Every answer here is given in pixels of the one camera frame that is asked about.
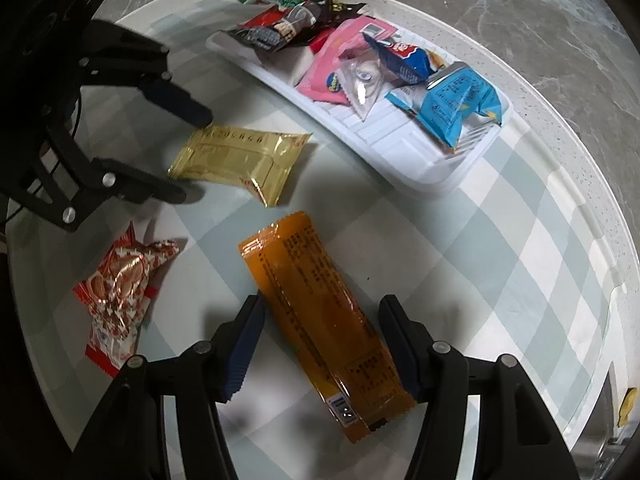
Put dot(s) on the clear white snack packet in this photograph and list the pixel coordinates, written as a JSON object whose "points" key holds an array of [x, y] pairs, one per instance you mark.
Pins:
{"points": [[362, 85]]}

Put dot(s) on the white plastic tray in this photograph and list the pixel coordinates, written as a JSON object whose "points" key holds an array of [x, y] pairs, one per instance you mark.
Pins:
{"points": [[400, 160]]}

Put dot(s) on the small yellow object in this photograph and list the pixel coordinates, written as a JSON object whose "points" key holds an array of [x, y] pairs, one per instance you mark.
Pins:
{"points": [[625, 407]]}

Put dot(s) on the black and grey snack packet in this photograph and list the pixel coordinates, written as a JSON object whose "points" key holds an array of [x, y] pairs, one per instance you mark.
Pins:
{"points": [[280, 32]]}

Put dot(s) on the red and white snack packet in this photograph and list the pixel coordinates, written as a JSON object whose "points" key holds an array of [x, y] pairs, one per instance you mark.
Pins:
{"points": [[120, 285]]}

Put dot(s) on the pink snack packet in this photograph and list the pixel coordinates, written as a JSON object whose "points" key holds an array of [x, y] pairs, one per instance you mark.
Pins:
{"points": [[340, 45]]}

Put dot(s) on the orange snack packet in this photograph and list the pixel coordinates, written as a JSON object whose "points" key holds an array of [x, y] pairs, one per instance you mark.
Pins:
{"points": [[315, 300]]}

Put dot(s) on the dark brown snack packet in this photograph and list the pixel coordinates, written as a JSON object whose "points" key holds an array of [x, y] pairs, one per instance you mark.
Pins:
{"points": [[335, 15]]}

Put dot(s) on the light blue snack packet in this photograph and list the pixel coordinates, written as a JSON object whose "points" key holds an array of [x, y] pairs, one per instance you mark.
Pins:
{"points": [[450, 105]]}

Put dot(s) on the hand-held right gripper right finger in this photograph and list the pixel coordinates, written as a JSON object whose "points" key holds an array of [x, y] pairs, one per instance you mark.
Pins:
{"points": [[400, 350]]}

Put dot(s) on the green checked tablecloth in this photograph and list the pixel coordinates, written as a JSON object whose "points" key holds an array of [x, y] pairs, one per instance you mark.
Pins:
{"points": [[475, 260]]}

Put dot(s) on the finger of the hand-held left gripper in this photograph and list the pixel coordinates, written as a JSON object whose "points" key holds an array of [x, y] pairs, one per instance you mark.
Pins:
{"points": [[175, 97], [150, 187]]}

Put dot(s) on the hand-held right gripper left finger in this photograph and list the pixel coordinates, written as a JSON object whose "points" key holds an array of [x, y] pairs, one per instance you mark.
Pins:
{"points": [[245, 350]]}

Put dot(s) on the blue and white snack packet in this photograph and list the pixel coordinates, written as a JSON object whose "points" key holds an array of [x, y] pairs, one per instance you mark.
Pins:
{"points": [[400, 60]]}

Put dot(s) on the gold snack packet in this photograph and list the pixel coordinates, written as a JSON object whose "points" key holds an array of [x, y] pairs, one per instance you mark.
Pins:
{"points": [[235, 160]]}

